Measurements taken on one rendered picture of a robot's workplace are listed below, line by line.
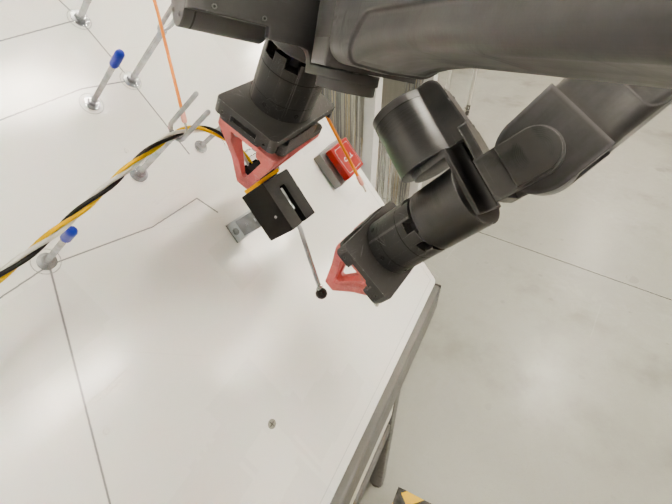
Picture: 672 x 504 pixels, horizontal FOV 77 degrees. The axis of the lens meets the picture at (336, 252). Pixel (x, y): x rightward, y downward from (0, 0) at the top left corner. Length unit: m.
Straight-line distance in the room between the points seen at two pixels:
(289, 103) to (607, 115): 0.23
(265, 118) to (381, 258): 0.16
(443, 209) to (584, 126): 0.11
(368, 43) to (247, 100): 0.20
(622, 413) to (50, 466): 1.75
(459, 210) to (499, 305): 1.72
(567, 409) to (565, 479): 0.26
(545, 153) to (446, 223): 0.09
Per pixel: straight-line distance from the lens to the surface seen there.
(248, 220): 0.49
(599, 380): 1.95
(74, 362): 0.42
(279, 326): 0.51
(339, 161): 0.62
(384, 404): 0.62
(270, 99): 0.37
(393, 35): 0.18
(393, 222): 0.37
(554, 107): 0.33
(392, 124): 0.36
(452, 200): 0.34
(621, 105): 0.33
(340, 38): 0.24
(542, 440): 1.70
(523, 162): 0.31
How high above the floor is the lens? 1.39
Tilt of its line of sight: 40 degrees down
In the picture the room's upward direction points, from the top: straight up
